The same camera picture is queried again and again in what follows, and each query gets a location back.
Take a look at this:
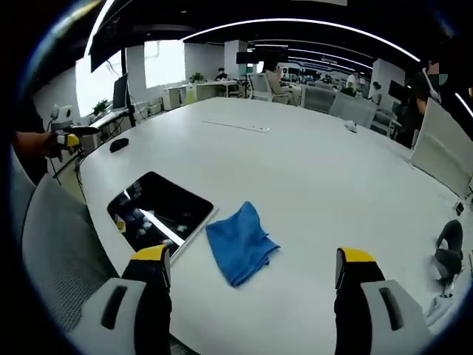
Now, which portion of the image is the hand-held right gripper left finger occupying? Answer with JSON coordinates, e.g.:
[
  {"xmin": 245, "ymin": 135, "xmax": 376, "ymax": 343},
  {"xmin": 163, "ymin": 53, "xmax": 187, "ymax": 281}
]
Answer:
[{"xmin": 69, "ymin": 243, "xmax": 173, "ymax": 355}]

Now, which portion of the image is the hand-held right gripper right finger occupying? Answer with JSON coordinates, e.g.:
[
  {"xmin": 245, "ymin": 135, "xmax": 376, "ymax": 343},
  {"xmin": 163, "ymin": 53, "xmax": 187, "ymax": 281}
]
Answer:
[{"xmin": 334, "ymin": 246, "xmax": 433, "ymax": 355}]

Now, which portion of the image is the blue cleaning cloth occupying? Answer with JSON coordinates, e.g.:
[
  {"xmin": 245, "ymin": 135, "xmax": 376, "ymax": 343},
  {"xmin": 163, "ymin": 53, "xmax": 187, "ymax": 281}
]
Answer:
[{"xmin": 205, "ymin": 200, "xmax": 282, "ymax": 288}]

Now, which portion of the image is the computer monitor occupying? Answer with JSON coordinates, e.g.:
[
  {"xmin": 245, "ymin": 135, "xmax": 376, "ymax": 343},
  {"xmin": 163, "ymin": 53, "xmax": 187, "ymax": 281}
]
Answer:
[{"xmin": 112, "ymin": 72, "xmax": 129, "ymax": 110}]

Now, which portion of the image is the grey mesh office chair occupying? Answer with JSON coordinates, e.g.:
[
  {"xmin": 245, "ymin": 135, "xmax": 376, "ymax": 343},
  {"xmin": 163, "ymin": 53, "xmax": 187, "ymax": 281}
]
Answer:
[{"xmin": 21, "ymin": 172, "xmax": 129, "ymax": 334}]

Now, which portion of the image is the white standing panel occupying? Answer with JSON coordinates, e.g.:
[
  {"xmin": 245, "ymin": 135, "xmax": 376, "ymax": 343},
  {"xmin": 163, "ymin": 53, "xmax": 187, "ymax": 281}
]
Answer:
[{"xmin": 409, "ymin": 97, "xmax": 473, "ymax": 197}]

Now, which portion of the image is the white office chair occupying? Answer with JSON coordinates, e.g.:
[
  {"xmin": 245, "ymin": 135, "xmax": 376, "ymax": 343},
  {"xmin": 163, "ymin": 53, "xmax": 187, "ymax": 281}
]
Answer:
[{"xmin": 246, "ymin": 72, "xmax": 276, "ymax": 101}]

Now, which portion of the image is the black strap device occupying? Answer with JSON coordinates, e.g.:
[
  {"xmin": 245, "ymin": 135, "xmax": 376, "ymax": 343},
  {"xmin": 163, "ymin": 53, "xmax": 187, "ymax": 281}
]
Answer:
[{"xmin": 433, "ymin": 219, "xmax": 465, "ymax": 279}]

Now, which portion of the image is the table cable slot cover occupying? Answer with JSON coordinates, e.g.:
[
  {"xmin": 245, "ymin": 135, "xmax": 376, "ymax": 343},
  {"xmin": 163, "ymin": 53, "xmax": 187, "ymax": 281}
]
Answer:
[{"xmin": 201, "ymin": 119, "xmax": 271, "ymax": 134}]

